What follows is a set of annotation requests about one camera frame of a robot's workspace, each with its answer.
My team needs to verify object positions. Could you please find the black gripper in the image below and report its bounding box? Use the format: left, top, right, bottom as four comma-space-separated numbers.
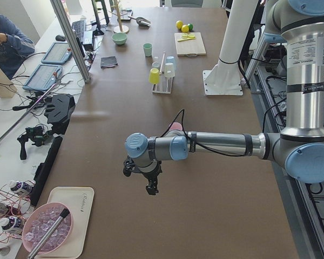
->
123, 156, 162, 195

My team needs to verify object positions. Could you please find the mint green cup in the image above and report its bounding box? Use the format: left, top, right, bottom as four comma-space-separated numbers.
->
143, 43, 152, 57

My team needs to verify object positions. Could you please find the pink cup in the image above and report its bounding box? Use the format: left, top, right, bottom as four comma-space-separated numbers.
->
170, 122, 183, 131

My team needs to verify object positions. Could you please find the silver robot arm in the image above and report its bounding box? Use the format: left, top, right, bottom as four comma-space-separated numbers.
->
123, 1, 324, 195

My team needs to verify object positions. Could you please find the yellow cup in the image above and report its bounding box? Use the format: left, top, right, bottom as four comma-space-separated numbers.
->
148, 68, 160, 85

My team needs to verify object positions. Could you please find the white cup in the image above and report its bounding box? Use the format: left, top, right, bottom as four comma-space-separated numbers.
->
164, 63, 176, 78

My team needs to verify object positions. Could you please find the grey cup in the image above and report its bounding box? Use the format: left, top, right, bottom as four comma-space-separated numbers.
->
151, 62, 160, 69

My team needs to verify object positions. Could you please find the light blue cup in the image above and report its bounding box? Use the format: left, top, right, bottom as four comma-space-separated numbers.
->
166, 56, 176, 65

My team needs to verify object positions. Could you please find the beige tray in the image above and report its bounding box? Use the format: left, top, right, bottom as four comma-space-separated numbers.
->
41, 187, 95, 258

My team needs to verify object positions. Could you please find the pink bowl with ice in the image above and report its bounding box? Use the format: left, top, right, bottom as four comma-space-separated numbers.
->
22, 202, 73, 255

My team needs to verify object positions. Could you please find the grey folded cloth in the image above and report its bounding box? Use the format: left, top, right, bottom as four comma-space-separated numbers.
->
100, 56, 118, 68

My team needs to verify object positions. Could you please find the wooden cutting board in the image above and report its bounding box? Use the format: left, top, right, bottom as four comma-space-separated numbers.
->
174, 32, 206, 57

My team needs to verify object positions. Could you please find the mint green bowl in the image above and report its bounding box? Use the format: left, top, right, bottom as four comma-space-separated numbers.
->
112, 32, 127, 45

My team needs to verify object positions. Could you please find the yellow plastic knife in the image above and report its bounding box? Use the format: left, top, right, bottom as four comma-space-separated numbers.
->
177, 37, 196, 42

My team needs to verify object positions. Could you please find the teach pendant tablet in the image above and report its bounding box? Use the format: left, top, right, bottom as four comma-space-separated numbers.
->
41, 42, 72, 65
23, 64, 63, 91

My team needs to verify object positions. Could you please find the yellow lemon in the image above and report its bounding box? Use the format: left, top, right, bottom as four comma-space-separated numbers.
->
175, 20, 184, 30
181, 24, 190, 33

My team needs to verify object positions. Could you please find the green tipped grabber stick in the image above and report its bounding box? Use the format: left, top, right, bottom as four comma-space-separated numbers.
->
0, 80, 60, 159

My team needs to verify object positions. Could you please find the metal scoop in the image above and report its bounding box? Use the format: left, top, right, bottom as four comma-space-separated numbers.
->
129, 16, 151, 28

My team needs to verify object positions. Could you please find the wooden mug tree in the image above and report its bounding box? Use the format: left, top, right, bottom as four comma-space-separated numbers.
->
109, 0, 130, 34

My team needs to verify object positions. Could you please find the black keyboard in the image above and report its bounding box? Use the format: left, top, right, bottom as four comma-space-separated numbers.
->
71, 20, 86, 39

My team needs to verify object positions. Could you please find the person in blue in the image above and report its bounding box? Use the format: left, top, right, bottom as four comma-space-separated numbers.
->
0, 14, 35, 79

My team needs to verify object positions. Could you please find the white wire cup holder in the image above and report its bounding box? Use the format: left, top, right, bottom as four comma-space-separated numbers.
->
152, 51, 174, 94

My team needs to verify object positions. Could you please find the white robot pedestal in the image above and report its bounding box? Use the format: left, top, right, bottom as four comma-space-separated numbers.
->
203, 0, 259, 96

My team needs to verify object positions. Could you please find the aluminium frame post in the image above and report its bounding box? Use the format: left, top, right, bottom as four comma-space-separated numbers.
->
50, 0, 91, 83

